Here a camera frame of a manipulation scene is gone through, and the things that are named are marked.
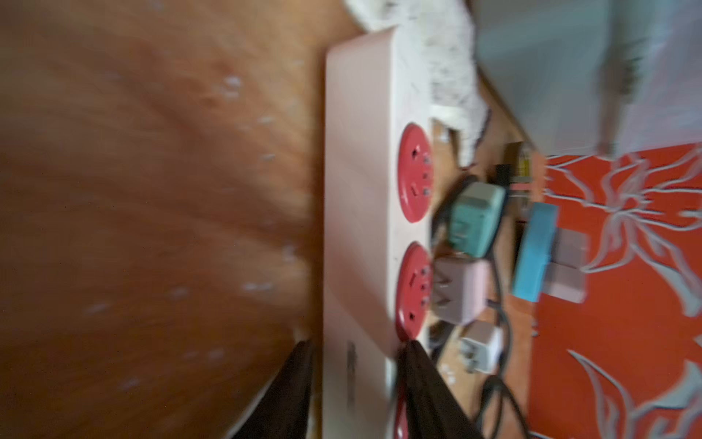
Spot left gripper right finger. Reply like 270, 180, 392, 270
398, 340, 483, 438

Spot pink charger plug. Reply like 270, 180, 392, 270
431, 256, 490, 326

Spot green charger plug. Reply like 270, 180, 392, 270
448, 181, 506, 258

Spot white work glove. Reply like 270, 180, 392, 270
345, 0, 489, 168

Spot white power strip red sockets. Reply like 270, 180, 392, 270
321, 26, 433, 438

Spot small white charger plug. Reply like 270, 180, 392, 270
460, 320, 504, 374

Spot translucent grey storage box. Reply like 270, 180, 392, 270
473, 1, 701, 158

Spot blue triangular power strip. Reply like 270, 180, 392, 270
512, 203, 590, 304

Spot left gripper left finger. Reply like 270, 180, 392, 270
231, 340, 314, 439

